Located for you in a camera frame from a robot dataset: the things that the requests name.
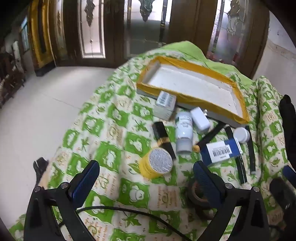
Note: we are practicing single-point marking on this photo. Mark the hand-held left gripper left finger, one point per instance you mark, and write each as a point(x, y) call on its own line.
point(84, 183)

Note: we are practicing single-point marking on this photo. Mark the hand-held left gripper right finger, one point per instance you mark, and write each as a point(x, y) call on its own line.
point(208, 183)

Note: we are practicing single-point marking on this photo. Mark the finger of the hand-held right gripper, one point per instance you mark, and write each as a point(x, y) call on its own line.
point(290, 173)
point(281, 193)

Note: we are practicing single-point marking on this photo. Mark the black tape roll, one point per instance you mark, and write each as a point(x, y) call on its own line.
point(192, 198)

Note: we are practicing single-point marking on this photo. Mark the blue white box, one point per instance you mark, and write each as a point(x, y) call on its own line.
point(215, 153)

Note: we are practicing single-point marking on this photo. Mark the wide black pen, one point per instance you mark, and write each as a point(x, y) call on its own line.
point(240, 169)

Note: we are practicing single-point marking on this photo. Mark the thin black pen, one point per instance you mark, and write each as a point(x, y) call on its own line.
point(251, 153)

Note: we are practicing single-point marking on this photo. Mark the black marker yellow end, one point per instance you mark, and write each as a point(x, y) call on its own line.
point(209, 138)

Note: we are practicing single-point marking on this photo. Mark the white pill bottle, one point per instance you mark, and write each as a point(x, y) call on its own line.
point(240, 134)

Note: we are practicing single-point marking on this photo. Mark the yellow tape roll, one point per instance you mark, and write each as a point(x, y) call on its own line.
point(159, 161)

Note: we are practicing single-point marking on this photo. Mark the white tube bottle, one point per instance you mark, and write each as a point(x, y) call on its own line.
point(183, 134)

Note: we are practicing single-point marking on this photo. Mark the grey barcode box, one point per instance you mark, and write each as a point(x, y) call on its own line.
point(163, 109)

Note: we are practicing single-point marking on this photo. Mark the white foam tray yellow tape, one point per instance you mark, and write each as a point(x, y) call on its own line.
point(192, 85)

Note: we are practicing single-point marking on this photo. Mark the small black object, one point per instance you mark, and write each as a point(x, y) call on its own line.
point(40, 165)

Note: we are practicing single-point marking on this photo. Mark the green printed blanket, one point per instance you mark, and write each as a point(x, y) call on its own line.
point(104, 129)

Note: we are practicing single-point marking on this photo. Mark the white charger adapter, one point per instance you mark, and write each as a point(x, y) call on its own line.
point(200, 120)

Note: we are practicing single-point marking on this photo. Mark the black gold lipstick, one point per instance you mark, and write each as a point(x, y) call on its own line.
point(161, 136)

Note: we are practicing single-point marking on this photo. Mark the wooden glass door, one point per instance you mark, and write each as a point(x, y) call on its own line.
point(231, 27)
point(143, 25)
point(92, 30)

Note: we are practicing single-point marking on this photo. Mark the dark wooden rack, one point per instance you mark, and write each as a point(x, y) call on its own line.
point(10, 71)

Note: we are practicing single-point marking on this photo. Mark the yellow framed panel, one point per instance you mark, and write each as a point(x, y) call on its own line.
point(44, 34)

